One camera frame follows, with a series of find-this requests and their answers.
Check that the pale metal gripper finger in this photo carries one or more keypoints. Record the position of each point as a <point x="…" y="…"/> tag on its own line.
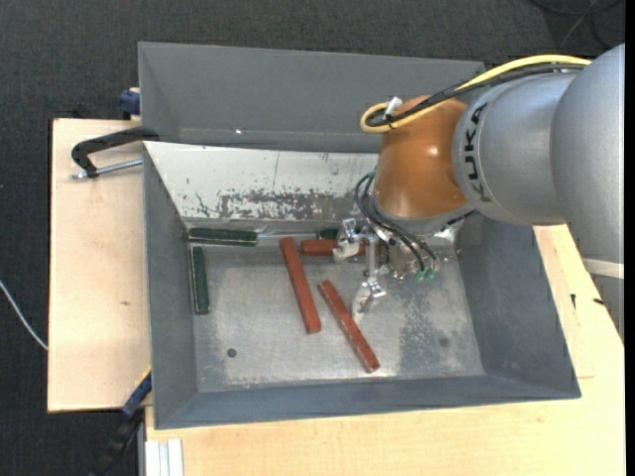
<point x="368" y="295"/>
<point x="349" y="250"/>

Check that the dark green flat block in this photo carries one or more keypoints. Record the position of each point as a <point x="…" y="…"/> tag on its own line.
<point x="200" y="280"/>
<point x="327" y="234"/>
<point x="223" y="236"/>

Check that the red-brown flat block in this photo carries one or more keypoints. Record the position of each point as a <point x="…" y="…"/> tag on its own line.
<point x="317" y="247"/>
<point x="301" y="288"/>
<point x="347" y="322"/>

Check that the grey metal bin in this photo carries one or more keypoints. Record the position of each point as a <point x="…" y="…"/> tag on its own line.
<point x="278" y="345"/>

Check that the pale wood board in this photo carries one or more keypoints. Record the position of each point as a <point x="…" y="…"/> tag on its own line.
<point x="96" y="275"/>

